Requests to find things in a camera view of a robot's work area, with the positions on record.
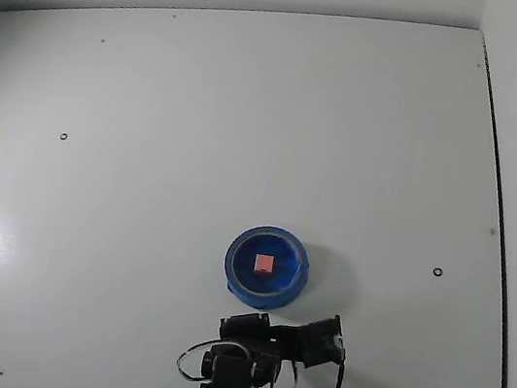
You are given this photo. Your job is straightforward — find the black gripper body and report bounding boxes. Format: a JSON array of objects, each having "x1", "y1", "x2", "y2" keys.
[{"x1": 214, "y1": 306, "x2": 313, "y2": 366}]

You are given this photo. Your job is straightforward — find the small orange cube block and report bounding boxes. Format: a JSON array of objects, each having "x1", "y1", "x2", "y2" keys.
[{"x1": 252, "y1": 253, "x2": 276, "y2": 277}]

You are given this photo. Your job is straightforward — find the thin black arm wire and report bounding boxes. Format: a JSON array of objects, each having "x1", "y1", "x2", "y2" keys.
[
  {"x1": 173, "y1": 333, "x2": 223, "y2": 387},
  {"x1": 256, "y1": 353, "x2": 302, "y2": 388}
]

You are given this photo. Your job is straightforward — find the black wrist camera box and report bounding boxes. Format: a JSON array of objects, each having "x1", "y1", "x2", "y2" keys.
[{"x1": 293, "y1": 308, "x2": 353, "y2": 375}]

